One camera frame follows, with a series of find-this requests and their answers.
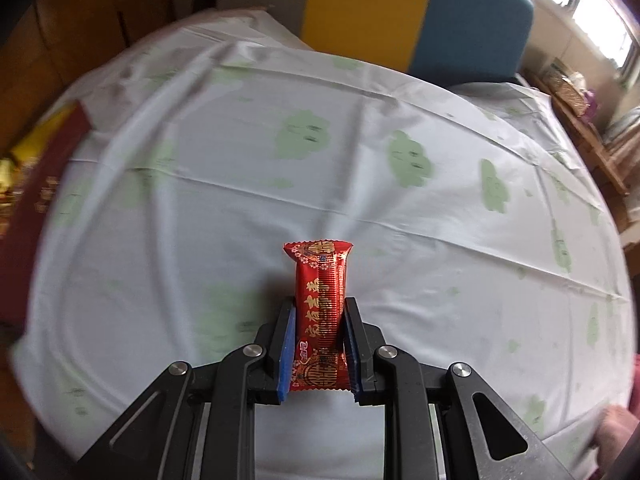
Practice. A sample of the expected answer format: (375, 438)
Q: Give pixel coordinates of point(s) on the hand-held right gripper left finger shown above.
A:
(285, 355)

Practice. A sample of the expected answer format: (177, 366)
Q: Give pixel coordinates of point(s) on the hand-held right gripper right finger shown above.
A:
(352, 355)

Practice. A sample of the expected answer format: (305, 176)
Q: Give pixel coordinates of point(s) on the red gold patterned snack packet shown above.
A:
(320, 300)

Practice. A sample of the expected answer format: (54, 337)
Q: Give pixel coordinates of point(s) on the gold tin box maroon sides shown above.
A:
(35, 195)

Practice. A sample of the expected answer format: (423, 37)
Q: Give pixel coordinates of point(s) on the white tablecloth green cloud print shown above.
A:
(350, 160)

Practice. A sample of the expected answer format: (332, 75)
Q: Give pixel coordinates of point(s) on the wooden shelf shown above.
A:
(600, 145)

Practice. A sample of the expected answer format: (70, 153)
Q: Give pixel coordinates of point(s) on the patterned tissue box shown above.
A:
(570, 92)

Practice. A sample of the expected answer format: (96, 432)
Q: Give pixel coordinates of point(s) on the purple pouch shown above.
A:
(593, 102)

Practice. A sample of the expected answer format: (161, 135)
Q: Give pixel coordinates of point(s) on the grey yellow blue sofa backrest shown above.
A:
(460, 20)

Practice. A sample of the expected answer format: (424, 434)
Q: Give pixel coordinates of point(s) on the wooden wardrobe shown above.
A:
(75, 25)

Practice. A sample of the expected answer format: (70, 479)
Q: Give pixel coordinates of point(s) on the window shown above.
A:
(600, 20)

